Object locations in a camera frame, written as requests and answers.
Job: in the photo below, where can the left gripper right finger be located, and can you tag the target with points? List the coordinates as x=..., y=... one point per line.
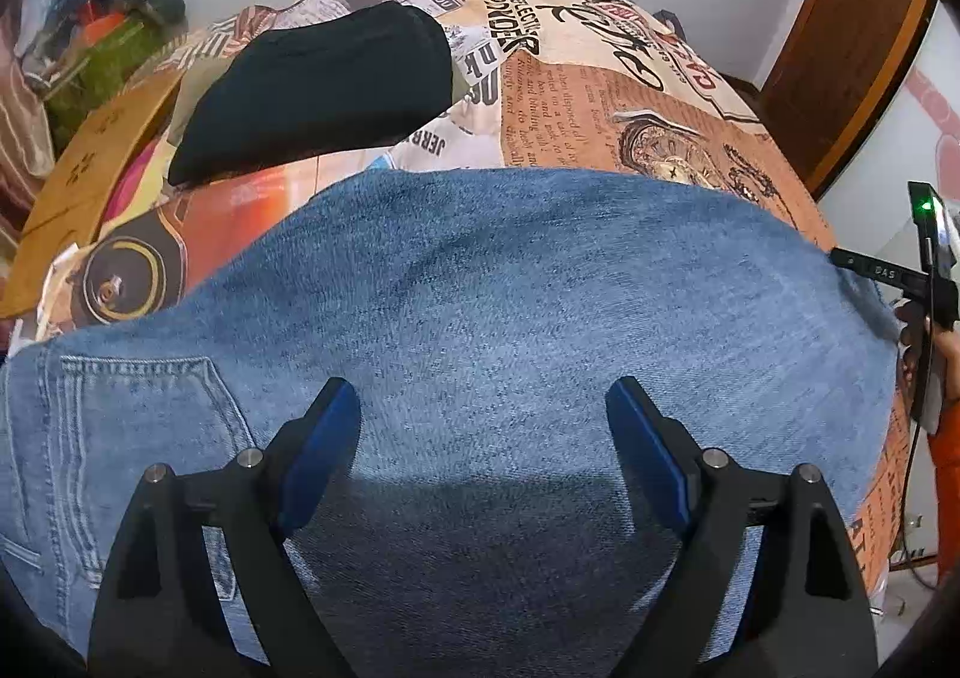
x=765, y=582

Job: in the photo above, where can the brown wooden door frame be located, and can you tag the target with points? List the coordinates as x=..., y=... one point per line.
x=839, y=69

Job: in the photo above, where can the brown cardboard box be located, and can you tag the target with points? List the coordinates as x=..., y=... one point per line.
x=73, y=201

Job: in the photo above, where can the orange sleeve forearm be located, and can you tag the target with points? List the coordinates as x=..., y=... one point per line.
x=945, y=454

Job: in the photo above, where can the blue denim jeans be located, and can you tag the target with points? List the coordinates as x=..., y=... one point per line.
x=485, y=528

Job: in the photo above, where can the pile of clothes and bags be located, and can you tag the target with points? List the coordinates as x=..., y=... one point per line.
x=87, y=50

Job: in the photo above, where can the black folded garment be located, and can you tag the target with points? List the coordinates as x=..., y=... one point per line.
x=368, y=79

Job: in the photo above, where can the newspaper print bed cover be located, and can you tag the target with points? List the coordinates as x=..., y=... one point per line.
x=558, y=85

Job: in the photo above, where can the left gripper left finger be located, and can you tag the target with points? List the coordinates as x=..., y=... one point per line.
x=198, y=581

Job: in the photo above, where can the striped pink curtain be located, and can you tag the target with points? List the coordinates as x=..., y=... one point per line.
x=26, y=151

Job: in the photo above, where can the right hand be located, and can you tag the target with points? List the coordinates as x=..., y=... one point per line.
x=916, y=340

